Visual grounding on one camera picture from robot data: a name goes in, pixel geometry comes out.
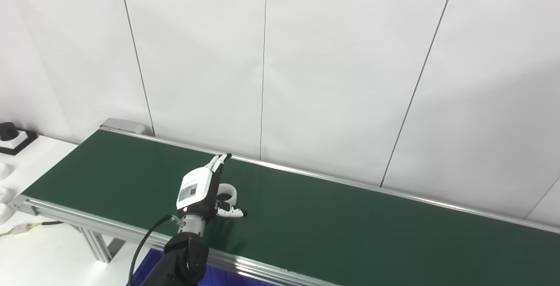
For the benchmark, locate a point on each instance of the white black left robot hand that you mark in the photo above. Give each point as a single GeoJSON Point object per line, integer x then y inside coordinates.
{"type": "Point", "coordinates": [194, 190]}

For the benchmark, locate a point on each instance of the grey conveyor end cap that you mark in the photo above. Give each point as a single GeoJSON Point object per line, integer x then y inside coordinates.
{"type": "Point", "coordinates": [124, 125]}

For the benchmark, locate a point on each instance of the aluminium conveyor leg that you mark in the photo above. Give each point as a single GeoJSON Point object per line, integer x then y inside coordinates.
{"type": "Point", "coordinates": [98, 246]}

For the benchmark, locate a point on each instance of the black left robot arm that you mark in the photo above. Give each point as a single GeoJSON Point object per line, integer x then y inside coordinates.
{"type": "Point", "coordinates": [183, 255]}

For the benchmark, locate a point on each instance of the blue bin with white rings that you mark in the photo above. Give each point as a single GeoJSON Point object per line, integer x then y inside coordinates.
{"type": "Point", "coordinates": [148, 268]}

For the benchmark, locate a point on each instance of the black knob on square base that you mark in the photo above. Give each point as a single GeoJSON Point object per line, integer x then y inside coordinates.
{"type": "Point", "coordinates": [11, 137]}

